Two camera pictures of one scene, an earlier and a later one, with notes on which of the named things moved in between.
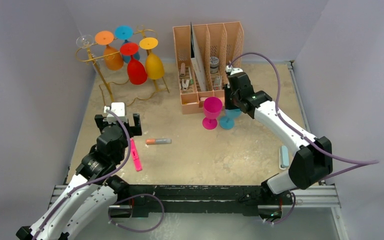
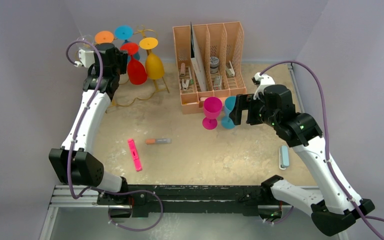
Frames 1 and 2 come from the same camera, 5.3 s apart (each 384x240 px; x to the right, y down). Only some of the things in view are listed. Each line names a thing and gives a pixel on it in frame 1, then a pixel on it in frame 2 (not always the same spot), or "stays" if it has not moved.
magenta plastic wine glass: (212, 108) stays
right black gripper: (230, 100) → (243, 109)
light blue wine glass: (227, 122) stays
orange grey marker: (151, 141) stays
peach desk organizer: (202, 52) stays
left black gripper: (135, 130) → (122, 57)
